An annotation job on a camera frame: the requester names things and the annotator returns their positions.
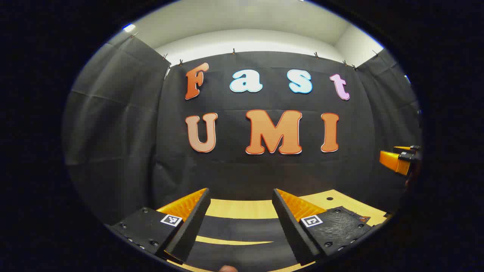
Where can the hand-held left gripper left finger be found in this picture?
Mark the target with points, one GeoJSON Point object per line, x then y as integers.
{"type": "Point", "coordinates": [189, 230]}

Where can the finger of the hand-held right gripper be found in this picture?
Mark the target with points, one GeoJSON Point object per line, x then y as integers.
{"type": "Point", "coordinates": [402, 148]}
{"type": "Point", "coordinates": [393, 162]}

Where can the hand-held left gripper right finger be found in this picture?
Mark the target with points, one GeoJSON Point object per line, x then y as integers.
{"type": "Point", "coordinates": [289, 223]}

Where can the black backdrop cloth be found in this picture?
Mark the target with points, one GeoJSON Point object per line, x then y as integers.
{"type": "Point", "coordinates": [245, 173]}

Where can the dark grey jeans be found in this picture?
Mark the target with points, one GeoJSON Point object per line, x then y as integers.
{"type": "Point", "coordinates": [242, 226]}

